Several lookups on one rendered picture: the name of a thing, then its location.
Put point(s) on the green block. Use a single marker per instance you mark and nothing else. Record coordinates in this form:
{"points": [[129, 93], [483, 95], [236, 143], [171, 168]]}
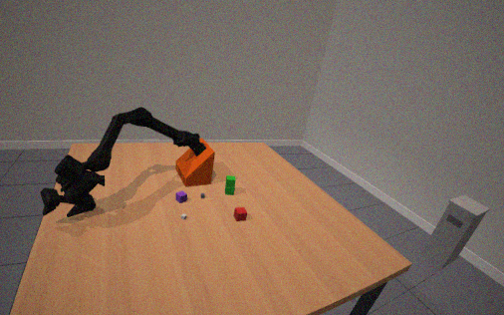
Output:
{"points": [[229, 190], [230, 181]]}

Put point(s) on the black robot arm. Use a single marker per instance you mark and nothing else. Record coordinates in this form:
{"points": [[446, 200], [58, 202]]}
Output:
{"points": [[69, 169]]}

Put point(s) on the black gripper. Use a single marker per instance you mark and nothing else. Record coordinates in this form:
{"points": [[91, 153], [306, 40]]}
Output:
{"points": [[82, 201]]}

